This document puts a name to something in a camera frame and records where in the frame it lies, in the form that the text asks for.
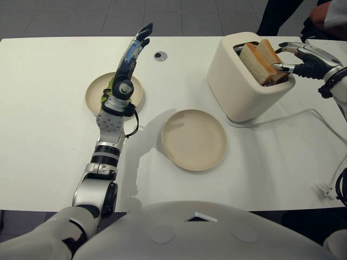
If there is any black cable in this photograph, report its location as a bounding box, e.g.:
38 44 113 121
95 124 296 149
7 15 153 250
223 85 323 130
335 167 347 207
123 103 140 139

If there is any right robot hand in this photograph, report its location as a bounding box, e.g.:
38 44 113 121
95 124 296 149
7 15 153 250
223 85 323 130
271 41 344 80

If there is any bread slice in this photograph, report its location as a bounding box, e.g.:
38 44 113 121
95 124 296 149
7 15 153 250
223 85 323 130
239 42 278 85
256 39 290 82

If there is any robot body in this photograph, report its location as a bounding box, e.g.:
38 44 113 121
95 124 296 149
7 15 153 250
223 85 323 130
72 200 337 260

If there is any cream toaster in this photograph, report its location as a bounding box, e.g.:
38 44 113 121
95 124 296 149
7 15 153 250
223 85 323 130
206 31 296 122

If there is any green lettuce leaf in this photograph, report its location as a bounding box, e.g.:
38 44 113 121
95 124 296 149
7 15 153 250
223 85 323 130
99 76 116 112

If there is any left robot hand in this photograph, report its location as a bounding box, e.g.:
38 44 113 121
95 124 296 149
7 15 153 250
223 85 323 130
106 22 153 106

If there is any beige round plate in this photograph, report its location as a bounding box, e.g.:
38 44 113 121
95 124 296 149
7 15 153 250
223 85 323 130
85 71 145 118
161 109 228 172

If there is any person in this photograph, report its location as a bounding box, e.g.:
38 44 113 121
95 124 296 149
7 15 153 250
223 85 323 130
255 0 347 42

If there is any white cord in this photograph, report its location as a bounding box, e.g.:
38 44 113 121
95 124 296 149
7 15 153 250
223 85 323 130
223 108 347 201

